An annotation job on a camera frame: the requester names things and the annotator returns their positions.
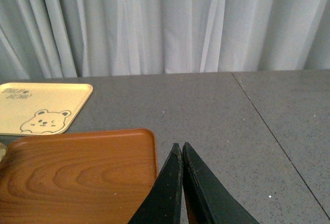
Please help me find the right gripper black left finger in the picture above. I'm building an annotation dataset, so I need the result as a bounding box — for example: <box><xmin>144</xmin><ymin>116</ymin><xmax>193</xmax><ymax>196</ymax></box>
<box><xmin>129</xmin><ymin>143</ymin><xmax>183</xmax><ymax>223</ymax></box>

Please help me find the brown wood-grain tray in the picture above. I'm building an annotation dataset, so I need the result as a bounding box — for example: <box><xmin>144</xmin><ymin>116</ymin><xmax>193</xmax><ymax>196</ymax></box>
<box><xmin>1</xmin><ymin>129</ymin><xmax>158</xmax><ymax>223</ymax></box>

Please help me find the yellow bear tray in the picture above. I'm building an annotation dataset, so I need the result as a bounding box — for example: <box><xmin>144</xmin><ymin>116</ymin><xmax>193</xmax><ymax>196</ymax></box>
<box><xmin>1</xmin><ymin>83</ymin><xmax>93</xmax><ymax>136</ymax></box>

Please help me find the grey pleated curtain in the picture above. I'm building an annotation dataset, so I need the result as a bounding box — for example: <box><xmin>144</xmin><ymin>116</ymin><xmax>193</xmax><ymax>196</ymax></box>
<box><xmin>1</xmin><ymin>0</ymin><xmax>329</xmax><ymax>81</ymax></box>

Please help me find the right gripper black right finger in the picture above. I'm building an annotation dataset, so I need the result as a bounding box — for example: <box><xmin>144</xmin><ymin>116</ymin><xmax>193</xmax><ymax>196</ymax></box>
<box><xmin>183</xmin><ymin>142</ymin><xmax>258</xmax><ymax>223</ymax></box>

